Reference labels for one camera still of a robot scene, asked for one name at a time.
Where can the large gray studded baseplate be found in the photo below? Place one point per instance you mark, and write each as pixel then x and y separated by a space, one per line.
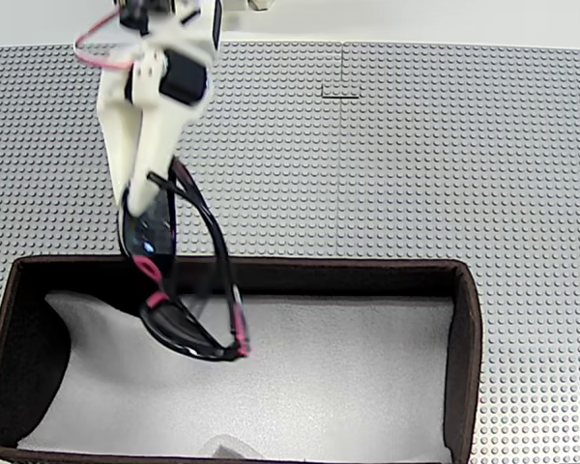
pixel 38 169
pixel 464 169

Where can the dark brown fabric bin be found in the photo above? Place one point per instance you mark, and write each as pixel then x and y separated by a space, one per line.
pixel 319 278

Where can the small gray studded plate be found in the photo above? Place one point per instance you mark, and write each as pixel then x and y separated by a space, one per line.
pixel 340 92

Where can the white foam liner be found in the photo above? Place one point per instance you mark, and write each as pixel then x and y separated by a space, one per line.
pixel 319 386

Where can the black glasses with pink accents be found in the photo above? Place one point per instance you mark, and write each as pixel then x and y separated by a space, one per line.
pixel 154 237

